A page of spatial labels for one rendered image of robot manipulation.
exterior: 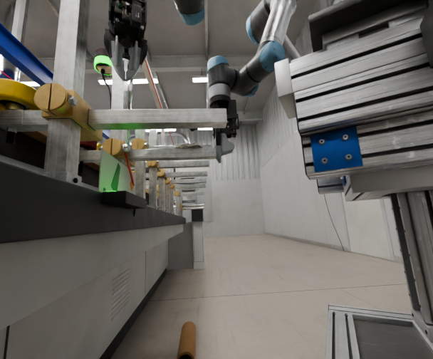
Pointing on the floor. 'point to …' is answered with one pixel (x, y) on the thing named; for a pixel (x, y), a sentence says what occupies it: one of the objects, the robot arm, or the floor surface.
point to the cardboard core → (187, 342)
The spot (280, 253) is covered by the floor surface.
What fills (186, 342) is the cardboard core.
